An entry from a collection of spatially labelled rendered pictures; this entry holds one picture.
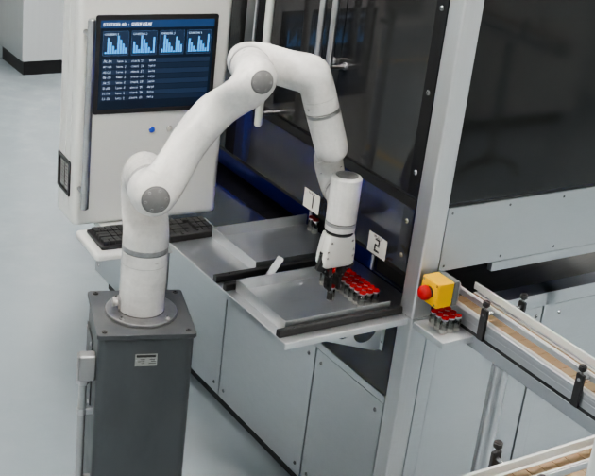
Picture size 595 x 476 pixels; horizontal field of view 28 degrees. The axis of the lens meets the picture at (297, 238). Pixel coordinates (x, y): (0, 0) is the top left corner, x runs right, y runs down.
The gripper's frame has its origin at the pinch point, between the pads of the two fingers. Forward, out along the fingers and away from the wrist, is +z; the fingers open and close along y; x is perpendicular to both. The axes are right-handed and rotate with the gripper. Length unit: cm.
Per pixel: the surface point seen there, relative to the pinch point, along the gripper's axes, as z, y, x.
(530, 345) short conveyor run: 1, -31, 48
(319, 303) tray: 5.7, 3.8, 0.8
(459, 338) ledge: 5.8, -21.6, 30.8
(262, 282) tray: 4.7, 13.8, -14.0
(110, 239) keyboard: 11, 36, -67
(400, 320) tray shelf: 6.2, -12.8, 16.3
